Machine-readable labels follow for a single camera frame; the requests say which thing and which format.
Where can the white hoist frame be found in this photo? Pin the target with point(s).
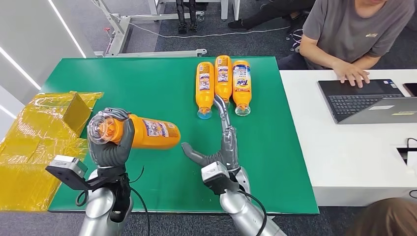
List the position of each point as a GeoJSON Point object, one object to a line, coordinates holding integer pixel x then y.
{"type": "Point", "coordinates": [120, 32]}

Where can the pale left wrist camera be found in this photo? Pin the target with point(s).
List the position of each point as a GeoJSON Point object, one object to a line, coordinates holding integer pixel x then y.
{"type": "Point", "coordinates": [70, 164]}

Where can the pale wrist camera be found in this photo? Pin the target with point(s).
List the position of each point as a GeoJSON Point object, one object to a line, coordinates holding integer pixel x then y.
{"type": "Point", "coordinates": [70, 164]}
{"type": "Point", "coordinates": [213, 171]}

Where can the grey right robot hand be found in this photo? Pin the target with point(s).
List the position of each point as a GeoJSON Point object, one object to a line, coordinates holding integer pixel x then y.
{"type": "Point", "coordinates": [228, 150]}

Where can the person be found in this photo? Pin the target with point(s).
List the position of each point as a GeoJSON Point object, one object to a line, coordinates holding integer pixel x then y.
{"type": "Point", "coordinates": [384, 221]}
{"type": "Point", "coordinates": [270, 13]}
{"type": "Point", "coordinates": [342, 29]}

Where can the green table mat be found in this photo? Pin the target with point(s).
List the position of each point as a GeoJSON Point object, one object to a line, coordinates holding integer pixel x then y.
{"type": "Point", "coordinates": [156, 81]}

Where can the orange Tide detergent bottle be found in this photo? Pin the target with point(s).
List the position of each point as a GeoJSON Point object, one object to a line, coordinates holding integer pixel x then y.
{"type": "Point", "coordinates": [241, 97]}

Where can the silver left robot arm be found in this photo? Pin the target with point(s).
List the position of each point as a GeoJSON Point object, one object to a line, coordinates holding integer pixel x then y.
{"type": "Point", "coordinates": [97, 208]}

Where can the black office chair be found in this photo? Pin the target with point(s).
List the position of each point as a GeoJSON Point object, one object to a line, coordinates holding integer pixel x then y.
{"type": "Point", "coordinates": [294, 38]}

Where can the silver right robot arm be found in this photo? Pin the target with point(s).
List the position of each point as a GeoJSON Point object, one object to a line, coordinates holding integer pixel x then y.
{"type": "Point", "coordinates": [241, 211]}

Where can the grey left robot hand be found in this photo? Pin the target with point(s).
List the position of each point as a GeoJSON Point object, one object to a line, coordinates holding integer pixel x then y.
{"type": "Point", "coordinates": [110, 156]}

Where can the yellow film wrapped box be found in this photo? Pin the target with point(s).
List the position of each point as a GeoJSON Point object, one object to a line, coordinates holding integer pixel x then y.
{"type": "Point", "coordinates": [32, 146]}

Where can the dark grey laptop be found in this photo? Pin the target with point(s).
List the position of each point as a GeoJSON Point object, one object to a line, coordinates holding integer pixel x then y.
{"type": "Point", "coordinates": [358, 104]}

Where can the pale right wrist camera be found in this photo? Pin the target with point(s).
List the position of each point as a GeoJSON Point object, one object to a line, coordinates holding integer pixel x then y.
{"type": "Point", "coordinates": [213, 171]}

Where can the black phone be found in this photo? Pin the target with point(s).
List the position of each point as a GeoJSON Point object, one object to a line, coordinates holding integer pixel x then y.
{"type": "Point", "coordinates": [410, 89]}

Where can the white desk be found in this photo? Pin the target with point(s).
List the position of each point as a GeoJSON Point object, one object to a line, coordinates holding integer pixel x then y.
{"type": "Point", "coordinates": [224, 9]}
{"type": "Point", "coordinates": [325, 146]}

